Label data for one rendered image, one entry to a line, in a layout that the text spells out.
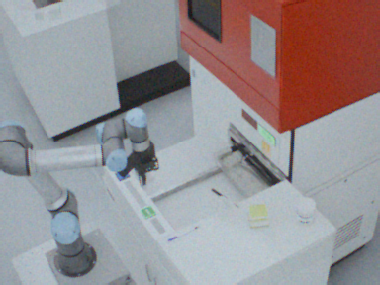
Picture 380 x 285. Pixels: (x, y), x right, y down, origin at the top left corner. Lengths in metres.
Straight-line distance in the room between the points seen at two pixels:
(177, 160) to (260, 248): 0.77
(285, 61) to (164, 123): 2.37
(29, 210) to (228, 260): 2.05
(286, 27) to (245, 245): 0.83
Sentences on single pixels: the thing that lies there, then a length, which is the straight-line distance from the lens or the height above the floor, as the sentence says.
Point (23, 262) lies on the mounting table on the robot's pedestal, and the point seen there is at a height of 0.82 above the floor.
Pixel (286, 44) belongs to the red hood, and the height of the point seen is 1.64.
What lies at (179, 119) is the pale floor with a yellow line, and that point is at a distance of 4.39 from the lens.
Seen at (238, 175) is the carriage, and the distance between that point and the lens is 2.62.
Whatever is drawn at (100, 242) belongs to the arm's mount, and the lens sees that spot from 2.41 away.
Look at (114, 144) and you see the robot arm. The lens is 1.97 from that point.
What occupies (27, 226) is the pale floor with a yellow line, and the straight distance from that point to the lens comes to 3.84.
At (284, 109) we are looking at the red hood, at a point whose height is 1.34.
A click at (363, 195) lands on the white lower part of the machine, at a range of 3.03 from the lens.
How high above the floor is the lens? 2.68
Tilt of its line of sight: 42 degrees down
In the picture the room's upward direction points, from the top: 1 degrees counter-clockwise
